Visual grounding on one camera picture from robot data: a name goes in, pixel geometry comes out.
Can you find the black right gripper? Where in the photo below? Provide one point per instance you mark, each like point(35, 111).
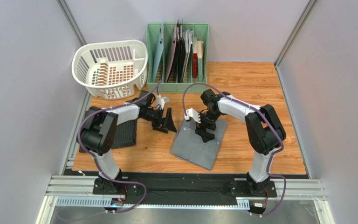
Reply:
point(205, 131)

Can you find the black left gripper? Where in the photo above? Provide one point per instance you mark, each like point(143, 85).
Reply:
point(164, 124)

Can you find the grey long sleeve shirt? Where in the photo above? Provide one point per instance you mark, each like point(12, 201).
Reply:
point(189, 146)

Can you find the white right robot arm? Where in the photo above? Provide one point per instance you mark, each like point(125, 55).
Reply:
point(265, 131)

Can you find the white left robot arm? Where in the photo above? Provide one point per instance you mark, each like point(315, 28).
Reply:
point(112, 117)

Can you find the dark striped folded shirt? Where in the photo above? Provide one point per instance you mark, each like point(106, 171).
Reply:
point(125, 136)

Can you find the red book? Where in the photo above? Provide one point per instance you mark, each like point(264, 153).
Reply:
point(195, 58)

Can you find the pink grey clipboard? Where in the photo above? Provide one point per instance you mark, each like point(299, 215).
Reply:
point(171, 54)

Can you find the green file organizer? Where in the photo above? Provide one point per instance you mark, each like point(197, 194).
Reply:
point(201, 31)

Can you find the light blue clipboard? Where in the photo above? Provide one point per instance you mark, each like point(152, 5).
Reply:
point(158, 52)

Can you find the black folder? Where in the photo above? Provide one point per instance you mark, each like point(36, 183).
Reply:
point(181, 52)

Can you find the white plastic laundry basket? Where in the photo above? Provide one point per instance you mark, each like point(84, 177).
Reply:
point(111, 70)

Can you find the teal book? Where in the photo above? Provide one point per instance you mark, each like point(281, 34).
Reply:
point(199, 54)

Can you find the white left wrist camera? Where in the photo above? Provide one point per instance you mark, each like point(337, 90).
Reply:
point(161, 101)

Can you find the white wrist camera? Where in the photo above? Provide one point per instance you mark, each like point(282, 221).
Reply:
point(192, 114)
point(161, 101)

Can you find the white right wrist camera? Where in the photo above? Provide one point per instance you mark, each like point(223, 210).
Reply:
point(192, 114)

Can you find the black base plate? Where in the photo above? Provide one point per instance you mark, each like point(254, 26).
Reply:
point(195, 188)

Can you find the white slotted cable duct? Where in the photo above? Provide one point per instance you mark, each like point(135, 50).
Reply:
point(104, 202)

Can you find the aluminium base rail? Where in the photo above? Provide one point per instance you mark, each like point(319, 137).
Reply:
point(71, 185)

